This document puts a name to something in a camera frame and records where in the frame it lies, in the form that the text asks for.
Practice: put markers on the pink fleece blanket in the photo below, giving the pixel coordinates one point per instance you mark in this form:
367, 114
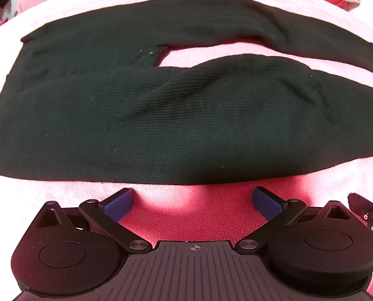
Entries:
211, 213

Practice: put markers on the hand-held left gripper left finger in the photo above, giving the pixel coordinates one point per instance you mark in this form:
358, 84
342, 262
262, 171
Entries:
121, 204

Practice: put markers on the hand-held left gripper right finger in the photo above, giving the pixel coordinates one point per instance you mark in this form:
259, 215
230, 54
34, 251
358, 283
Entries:
265, 203

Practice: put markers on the black knit pants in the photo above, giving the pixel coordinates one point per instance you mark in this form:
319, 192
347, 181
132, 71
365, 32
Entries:
186, 106

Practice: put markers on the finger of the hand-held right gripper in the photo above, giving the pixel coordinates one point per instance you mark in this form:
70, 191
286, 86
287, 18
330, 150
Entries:
358, 203

